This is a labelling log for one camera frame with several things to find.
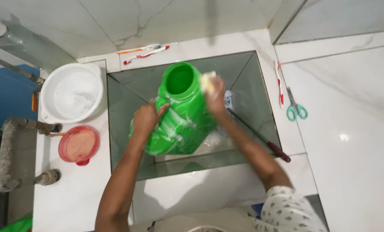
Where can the person's right hand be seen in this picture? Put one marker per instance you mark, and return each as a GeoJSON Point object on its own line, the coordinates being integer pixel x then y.
{"type": "Point", "coordinates": [215, 96]}

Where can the person's left hand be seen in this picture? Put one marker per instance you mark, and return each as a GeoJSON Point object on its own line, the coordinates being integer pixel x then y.
{"type": "Point", "coordinates": [145, 118]}

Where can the person's right fingers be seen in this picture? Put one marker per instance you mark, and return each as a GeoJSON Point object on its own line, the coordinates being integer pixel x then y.
{"type": "Point", "coordinates": [217, 84]}

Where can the yellow soapy sponge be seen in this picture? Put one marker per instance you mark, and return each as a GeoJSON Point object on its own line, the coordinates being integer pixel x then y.
{"type": "Point", "coordinates": [207, 81]}

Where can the green plastic jar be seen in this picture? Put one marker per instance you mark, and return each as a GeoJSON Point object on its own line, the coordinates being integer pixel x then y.
{"type": "Point", "coordinates": [182, 112]}

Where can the red and white toothbrush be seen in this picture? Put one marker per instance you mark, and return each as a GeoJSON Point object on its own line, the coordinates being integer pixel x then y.
{"type": "Point", "coordinates": [279, 84]}
{"type": "Point", "coordinates": [145, 55]}

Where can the orange and white toothbrush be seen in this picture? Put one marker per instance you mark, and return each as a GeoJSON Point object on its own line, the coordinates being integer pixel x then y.
{"type": "Point", "coordinates": [137, 49]}

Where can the white plastic basin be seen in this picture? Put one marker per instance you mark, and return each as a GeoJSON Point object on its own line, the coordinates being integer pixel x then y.
{"type": "Point", "coordinates": [72, 92]}

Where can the white patterned sleeve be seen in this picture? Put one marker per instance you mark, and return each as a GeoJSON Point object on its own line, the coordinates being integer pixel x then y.
{"type": "Point", "coordinates": [288, 211]}

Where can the red translucent plastic lid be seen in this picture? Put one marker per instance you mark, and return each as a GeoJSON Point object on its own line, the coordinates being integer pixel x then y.
{"type": "Point", "coordinates": [78, 145]}

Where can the grey water pipe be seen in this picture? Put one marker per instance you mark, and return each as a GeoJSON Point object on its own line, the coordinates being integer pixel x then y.
{"type": "Point", "coordinates": [10, 151]}

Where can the green plastic bag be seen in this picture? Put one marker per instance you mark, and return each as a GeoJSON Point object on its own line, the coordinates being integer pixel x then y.
{"type": "Point", "coordinates": [16, 225]}

